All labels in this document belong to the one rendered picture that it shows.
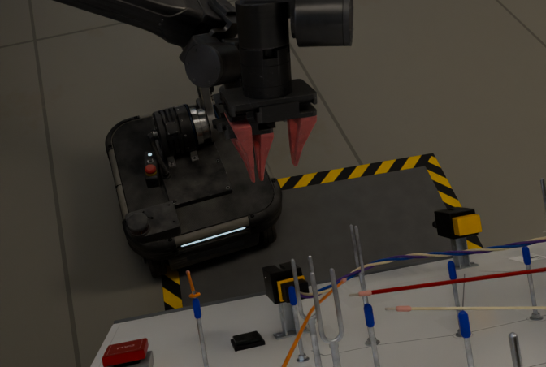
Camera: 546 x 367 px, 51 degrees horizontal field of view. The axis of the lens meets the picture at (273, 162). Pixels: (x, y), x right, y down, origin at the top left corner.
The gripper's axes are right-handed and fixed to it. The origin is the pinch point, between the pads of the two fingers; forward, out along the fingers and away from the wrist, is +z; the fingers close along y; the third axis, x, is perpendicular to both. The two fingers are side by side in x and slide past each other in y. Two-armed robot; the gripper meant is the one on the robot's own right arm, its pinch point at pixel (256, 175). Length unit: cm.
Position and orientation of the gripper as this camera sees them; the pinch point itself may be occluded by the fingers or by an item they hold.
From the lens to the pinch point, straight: 86.4
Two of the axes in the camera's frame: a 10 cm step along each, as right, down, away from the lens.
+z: 1.3, 9.8, 1.8
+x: -2.3, -1.4, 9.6
